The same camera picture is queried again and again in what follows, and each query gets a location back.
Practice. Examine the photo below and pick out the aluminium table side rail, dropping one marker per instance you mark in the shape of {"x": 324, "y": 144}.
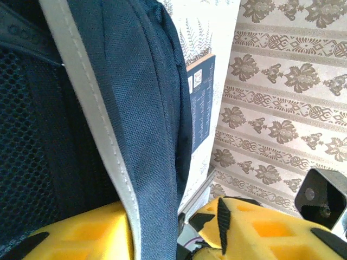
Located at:
{"x": 199, "y": 191}

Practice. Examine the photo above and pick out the navy book with white text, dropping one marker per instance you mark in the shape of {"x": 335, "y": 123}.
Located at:
{"x": 202, "y": 108}

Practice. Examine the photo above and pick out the navy blue student backpack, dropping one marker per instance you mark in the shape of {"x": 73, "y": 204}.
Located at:
{"x": 95, "y": 108}

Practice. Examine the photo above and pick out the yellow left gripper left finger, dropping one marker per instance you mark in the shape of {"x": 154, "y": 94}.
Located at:
{"x": 81, "y": 238}

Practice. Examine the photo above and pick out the floral white tablecloth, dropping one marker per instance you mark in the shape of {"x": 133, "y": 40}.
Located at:
{"x": 211, "y": 27}

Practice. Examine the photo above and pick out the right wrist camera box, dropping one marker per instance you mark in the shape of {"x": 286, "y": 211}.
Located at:
{"x": 322, "y": 197}

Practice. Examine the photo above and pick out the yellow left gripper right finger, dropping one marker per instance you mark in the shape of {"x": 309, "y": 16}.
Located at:
{"x": 271, "y": 238}

